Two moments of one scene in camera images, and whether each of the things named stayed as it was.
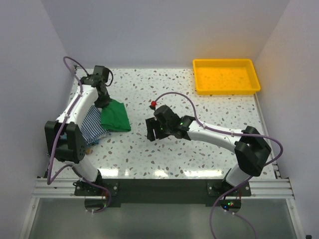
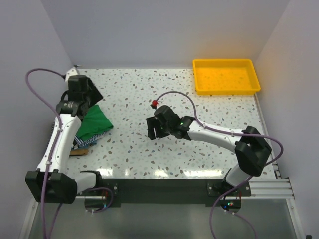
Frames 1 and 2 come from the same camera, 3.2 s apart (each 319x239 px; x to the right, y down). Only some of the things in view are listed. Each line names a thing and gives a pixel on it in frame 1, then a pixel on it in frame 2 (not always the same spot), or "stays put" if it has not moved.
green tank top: [113, 117] -> [94, 123]
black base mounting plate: [163, 192] stays put
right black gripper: [151, 124] stays put
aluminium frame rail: [260, 188] stays put
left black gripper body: [103, 100] -> [85, 98]
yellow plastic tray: [228, 76] stays put
